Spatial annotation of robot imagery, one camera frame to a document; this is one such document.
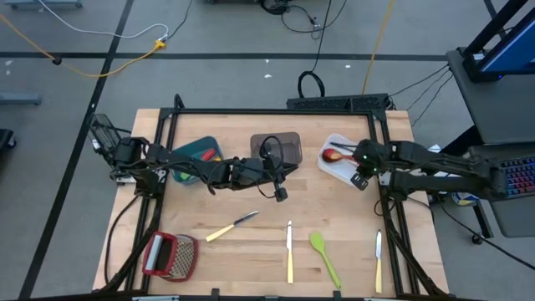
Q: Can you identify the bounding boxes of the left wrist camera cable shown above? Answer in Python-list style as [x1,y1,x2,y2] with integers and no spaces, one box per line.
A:
[257,135,287,168]

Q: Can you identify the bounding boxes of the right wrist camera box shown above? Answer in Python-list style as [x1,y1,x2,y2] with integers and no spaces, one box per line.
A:
[349,171,370,191]

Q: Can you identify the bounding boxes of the black aluminium table frame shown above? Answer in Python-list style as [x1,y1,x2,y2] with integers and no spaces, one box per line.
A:
[92,94,451,301]

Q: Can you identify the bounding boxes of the white canister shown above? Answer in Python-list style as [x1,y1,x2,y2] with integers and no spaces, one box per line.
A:
[451,191,482,207]

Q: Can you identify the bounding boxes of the monitor with blue screen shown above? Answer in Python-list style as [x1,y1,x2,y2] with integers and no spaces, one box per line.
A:
[461,0,535,83]

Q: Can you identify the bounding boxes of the yellow floor cable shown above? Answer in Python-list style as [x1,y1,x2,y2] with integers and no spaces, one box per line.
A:
[0,14,167,79]

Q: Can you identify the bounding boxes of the black wire mesh basket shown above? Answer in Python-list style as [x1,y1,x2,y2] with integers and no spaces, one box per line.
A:
[86,113,123,152]

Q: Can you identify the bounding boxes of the green silicone spoon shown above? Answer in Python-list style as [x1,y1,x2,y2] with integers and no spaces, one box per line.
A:
[309,232,342,290]

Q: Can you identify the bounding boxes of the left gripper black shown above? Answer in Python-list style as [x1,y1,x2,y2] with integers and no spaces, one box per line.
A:
[232,156,300,190]

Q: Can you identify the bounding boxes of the red steel box grater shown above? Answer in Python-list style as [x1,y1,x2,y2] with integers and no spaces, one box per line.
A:
[141,231,200,283]

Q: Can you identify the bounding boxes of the dark grey keyboard desk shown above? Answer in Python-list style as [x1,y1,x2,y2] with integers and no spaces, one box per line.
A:
[467,141,535,239]

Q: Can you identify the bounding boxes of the coiled black floor cable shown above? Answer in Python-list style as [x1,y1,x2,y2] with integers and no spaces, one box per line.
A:
[296,0,334,99]

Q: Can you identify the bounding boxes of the black cable under table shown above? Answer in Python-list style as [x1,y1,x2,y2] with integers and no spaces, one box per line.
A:
[103,194,141,286]

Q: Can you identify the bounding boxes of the teal plastic bin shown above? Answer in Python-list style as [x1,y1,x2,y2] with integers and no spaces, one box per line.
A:
[171,135,224,186]

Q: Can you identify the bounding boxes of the red silicone spoon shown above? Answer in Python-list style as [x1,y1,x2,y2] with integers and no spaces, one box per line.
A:
[322,148,357,166]

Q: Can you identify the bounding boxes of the black caster base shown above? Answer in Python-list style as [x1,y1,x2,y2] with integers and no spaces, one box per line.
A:
[0,128,18,151]

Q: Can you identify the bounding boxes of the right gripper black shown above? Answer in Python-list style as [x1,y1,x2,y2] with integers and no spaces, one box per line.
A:
[329,140,385,179]

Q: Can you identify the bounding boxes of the white plastic bin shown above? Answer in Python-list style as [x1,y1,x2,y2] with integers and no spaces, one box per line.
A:
[317,132,380,188]

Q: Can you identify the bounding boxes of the black perforated equipment box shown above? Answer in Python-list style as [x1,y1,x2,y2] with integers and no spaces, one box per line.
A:
[286,93,390,112]

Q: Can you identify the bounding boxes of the white floor cable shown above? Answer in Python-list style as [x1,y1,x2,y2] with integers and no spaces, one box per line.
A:
[37,0,170,41]

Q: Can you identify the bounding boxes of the black floor cable tangle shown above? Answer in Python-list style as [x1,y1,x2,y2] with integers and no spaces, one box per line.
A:
[258,0,348,41]

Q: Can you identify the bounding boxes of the grey table foot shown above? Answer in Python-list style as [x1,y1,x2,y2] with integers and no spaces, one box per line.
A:
[0,92,43,105]
[3,0,84,10]

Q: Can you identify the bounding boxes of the grey cart top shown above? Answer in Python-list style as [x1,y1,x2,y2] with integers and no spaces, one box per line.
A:
[445,48,535,145]

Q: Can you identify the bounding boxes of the rainbow backlit keyboard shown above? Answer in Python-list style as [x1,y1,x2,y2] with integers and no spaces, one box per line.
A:
[499,156,535,200]

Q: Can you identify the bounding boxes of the grey translucent plastic bin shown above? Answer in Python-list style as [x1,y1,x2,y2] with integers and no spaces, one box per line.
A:
[249,131,303,166]

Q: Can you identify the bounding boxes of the cream handled table knife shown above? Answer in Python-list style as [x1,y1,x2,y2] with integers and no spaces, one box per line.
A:
[286,220,294,285]
[205,210,260,243]
[374,228,383,294]

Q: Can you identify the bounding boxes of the yellow hanging cable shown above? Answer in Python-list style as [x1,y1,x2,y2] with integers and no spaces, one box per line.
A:
[361,0,396,95]

